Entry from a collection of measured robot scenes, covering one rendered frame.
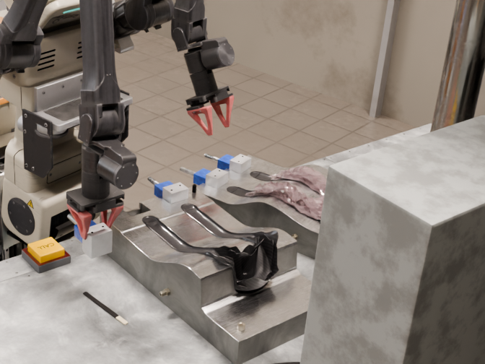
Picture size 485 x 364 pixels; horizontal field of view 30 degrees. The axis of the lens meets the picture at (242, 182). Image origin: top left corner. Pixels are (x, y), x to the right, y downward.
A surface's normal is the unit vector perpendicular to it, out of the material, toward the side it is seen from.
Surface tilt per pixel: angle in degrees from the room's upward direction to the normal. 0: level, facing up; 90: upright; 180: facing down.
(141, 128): 0
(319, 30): 90
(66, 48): 98
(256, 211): 90
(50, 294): 0
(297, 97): 0
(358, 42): 90
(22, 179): 90
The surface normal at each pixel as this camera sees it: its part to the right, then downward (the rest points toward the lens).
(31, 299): 0.08, -0.88
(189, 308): -0.77, 0.25
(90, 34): -0.64, 0.13
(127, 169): 0.70, 0.39
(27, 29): 0.56, 0.71
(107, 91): 0.73, 0.07
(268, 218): -0.55, 0.36
